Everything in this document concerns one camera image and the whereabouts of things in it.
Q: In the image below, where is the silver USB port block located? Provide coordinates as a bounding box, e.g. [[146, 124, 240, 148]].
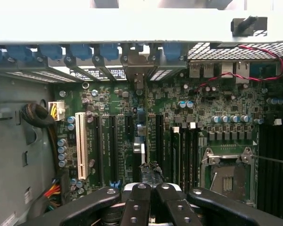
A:
[[188, 60, 215, 79]]

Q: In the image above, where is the open PC case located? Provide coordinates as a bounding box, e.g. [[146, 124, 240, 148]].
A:
[[0, 0, 283, 226]]

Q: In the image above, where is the white expansion slot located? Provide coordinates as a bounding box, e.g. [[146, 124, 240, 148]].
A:
[[75, 112, 90, 180]]

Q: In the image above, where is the green motherboard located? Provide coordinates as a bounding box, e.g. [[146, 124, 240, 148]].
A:
[[53, 77, 283, 212]]

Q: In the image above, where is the black RAM slot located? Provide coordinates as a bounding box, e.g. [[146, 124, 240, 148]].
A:
[[182, 122, 191, 189], [190, 122, 200, 189]]

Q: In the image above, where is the short black expansion slot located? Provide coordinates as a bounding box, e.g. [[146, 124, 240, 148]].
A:
[[125, 115, 134, 142]]

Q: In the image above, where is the black case lock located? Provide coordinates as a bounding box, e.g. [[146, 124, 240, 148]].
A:
[[230, 16, 268, 37]]

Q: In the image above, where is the silver ethernet port block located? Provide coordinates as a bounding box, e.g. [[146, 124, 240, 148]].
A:
[[220, 61, 250, 84]]

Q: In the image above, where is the white power connector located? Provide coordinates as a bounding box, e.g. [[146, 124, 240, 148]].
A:
[[48, 100, 66, 121]]

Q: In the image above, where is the black sleeved wire bundle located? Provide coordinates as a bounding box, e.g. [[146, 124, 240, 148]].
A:
[[20, 103, 70, 205]]

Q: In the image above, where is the black expansion slot blue latch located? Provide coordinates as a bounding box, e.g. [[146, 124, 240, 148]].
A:
[[108, 115, 121, 189]]

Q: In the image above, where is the CPU socket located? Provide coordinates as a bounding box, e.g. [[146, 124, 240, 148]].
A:
[[201, 145, 257, 206]]

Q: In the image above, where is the blue port connector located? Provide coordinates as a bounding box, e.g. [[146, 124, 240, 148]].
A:
[[250, 63, 278, 81]]

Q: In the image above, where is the socket locking lever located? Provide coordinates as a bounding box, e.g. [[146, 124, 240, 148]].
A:
[[250, 154, 283, 164]]

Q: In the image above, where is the long black expansion slot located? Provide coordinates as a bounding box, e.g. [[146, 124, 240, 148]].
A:
[[155, 114, 165, 165], [93, 115, 102, 186]]

